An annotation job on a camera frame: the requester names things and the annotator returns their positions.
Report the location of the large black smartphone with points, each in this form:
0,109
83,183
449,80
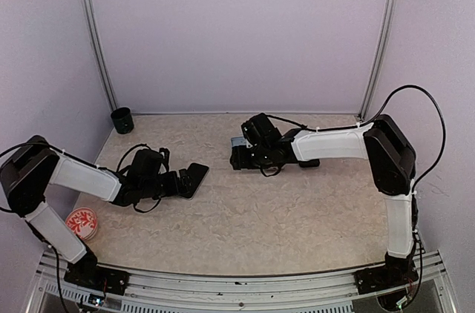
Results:
314,163

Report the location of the aluminium frame post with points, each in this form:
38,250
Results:
384,35
88,7

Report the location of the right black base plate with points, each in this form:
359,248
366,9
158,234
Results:
394,272

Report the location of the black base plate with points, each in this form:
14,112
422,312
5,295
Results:
87,274
394,272

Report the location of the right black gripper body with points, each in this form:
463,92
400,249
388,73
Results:
260,159

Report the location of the front aluminium rail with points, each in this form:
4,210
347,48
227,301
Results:
154,291

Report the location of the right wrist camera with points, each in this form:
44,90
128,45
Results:
259,130

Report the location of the left aluminium frame post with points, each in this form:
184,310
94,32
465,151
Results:
88,7

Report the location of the right aluminium frame post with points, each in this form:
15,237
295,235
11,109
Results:
384,35

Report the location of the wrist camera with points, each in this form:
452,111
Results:
147,163
259,130

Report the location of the red white round dish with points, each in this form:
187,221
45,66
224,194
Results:
83,222

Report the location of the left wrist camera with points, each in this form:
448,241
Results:
147,163

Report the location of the light blue phone case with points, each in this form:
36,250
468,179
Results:
238,142

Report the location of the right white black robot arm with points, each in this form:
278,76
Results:
392,162

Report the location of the dark green cup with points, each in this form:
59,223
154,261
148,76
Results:
122,120

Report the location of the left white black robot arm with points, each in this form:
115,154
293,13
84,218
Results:
31,167

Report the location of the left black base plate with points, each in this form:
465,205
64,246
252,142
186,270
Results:
87,274

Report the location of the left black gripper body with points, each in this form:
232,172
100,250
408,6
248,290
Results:
167,189

